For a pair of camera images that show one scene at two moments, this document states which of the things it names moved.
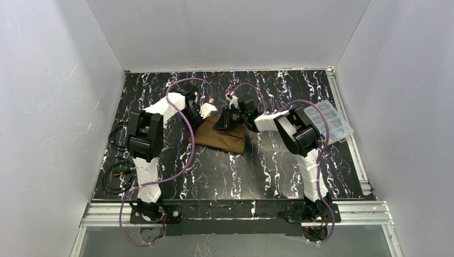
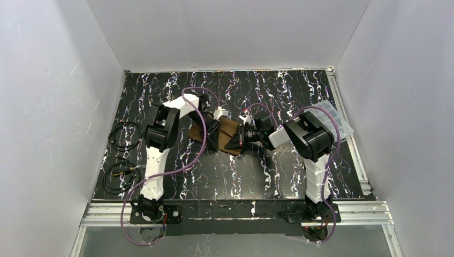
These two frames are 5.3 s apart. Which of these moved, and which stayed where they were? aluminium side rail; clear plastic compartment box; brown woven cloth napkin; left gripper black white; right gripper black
Moved: right gripper black; left gripper black white
Stayed: aluminium side rail; clear plastic compartment box; brown woven cloth napkin
